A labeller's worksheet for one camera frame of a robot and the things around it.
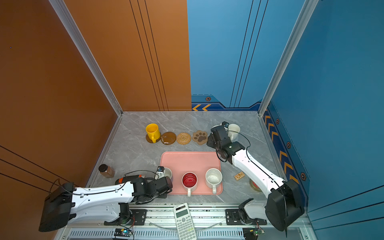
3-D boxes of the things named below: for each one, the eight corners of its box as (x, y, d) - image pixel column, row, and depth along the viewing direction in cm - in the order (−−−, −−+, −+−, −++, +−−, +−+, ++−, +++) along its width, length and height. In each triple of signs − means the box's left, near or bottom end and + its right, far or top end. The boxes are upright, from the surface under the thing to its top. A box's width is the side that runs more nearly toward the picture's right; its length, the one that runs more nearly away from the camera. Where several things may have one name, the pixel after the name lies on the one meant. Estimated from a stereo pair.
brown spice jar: (105, 177, 89) (96, 170, 81) (108, 171, 91) (100, 163, 83) (113, 177, 89) (105, 170, 81) (116, 171, 91) (108, 163, 83)
